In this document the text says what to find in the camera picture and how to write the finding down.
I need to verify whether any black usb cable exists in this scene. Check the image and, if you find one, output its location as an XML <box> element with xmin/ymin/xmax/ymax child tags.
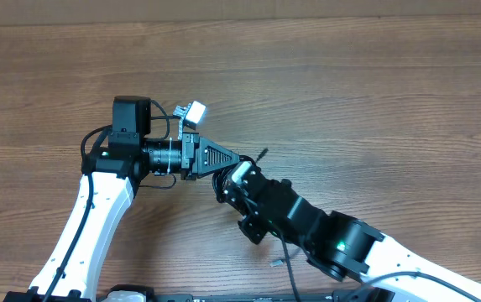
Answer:
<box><xmin>211</xmin><ymin>147</ymin><xmax>269</xmax><ymax>205</ymax></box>

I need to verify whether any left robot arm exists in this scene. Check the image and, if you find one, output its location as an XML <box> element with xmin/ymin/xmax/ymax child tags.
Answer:
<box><xmin>5</xmin><ymin>96</ymin><xmax>240</xmax><ymax>301</ymax></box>

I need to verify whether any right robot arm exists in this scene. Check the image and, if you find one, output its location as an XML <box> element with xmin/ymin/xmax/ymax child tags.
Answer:
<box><xmin>212</xmin><ymin>162</ymin><xmax>481</xmax><ymax>301</ymax></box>

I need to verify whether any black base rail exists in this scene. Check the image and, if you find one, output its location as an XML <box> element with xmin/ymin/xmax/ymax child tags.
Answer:
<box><xmin>152</xmin><ymin>289</ymin><xmax>394</xmax><ymax>302</ymax></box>

